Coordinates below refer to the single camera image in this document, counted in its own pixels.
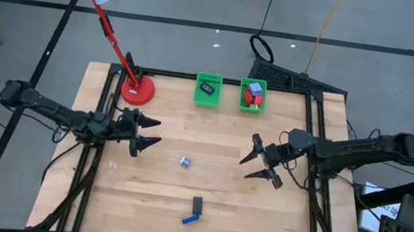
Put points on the black aluminium table frame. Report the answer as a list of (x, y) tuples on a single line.
[(311, 117)]

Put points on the light blue cube charger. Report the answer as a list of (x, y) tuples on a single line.
[(255, 89)]

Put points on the green plastic basket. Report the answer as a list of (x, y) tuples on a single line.
[(266, 87), (206, 100)]

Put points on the white paper sheet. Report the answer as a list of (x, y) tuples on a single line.
[(374, 218)]

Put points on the purple charger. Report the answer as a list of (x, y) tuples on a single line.
[(184, 161)]

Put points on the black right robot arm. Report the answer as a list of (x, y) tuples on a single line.
[(366, 151)]

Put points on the green and white charger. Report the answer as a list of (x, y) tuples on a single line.
[(254, 107)]

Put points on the red desk lamp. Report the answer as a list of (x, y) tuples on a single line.
[(136, 90)]

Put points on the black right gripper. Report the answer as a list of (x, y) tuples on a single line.
[(275, 157)]

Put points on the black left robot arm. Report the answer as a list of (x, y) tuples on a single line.
[(51, 109)]

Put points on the black rectangular block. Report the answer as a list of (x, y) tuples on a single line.
[(197, 205)]

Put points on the black flat device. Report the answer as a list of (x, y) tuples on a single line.
[(207, 88)]

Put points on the blue usb stick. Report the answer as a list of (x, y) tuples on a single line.
[(190, 219)]

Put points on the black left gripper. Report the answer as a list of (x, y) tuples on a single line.
[(125, 129)]

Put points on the black perforated panel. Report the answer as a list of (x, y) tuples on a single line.
[(296, 79)]

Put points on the pink cube charger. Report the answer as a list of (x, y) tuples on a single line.
[(258, 100)]

